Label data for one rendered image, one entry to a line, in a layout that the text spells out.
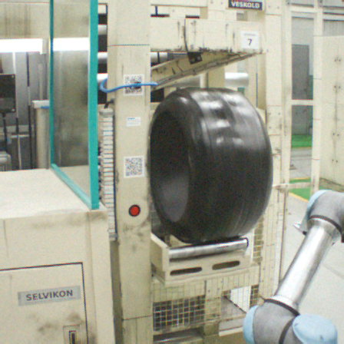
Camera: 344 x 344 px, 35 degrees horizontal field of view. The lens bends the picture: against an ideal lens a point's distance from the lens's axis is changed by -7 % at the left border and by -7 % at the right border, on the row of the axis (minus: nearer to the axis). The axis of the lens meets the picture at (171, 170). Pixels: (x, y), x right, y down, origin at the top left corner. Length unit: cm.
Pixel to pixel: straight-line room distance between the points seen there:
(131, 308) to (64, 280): 93
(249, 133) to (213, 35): 58
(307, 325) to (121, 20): 120
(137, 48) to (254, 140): 52
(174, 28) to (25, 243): 134
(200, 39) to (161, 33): 17
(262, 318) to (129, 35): 107
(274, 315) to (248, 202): 62
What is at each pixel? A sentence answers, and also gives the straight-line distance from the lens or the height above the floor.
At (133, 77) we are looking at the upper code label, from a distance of 200.
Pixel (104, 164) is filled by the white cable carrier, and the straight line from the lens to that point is 201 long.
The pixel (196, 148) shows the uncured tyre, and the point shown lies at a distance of 194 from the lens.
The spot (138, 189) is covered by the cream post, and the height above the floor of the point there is 114.
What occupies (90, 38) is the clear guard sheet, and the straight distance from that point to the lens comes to 122.
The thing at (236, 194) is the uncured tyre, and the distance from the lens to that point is 197.
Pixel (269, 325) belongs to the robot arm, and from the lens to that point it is 149.
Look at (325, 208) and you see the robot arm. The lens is 165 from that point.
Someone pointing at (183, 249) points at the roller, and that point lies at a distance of 210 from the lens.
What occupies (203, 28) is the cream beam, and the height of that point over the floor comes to 174.
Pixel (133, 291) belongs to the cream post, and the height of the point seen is 74.
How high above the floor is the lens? 159
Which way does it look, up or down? 11 degrees down
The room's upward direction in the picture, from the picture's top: straight up
